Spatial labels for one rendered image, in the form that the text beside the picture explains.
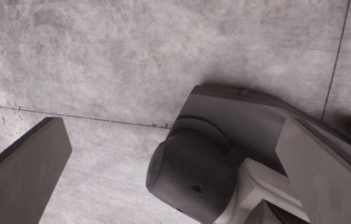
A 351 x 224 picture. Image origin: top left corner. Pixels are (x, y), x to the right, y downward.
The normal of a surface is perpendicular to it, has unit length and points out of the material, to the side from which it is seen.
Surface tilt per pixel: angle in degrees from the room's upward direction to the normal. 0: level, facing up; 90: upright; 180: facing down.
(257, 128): 0
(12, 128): 0
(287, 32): 0
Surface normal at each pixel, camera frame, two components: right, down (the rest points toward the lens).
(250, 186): -0.86, -0.24
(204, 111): -0.22, 0.32
